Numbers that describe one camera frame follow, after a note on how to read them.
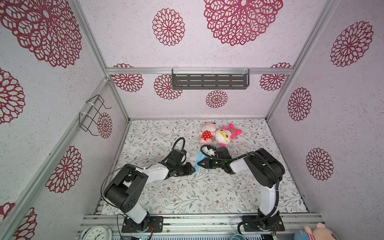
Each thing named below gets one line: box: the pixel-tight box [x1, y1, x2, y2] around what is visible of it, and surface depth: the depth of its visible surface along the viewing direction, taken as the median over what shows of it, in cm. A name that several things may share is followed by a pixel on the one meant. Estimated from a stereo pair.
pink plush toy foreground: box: [304, 223, 338, 240], surface depth 67 cm
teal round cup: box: [231, 234, 247, 240], surface depth 67 cm
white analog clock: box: [80, 225, 113, 240], surface depth 69 cm
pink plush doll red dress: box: [198, 122, 216, 145], surface depth 105 cm
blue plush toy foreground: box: [294, 229, 309, 240], surface depth 67 cm
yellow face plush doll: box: [215, 123, 243, 147], surface depth 105 cm
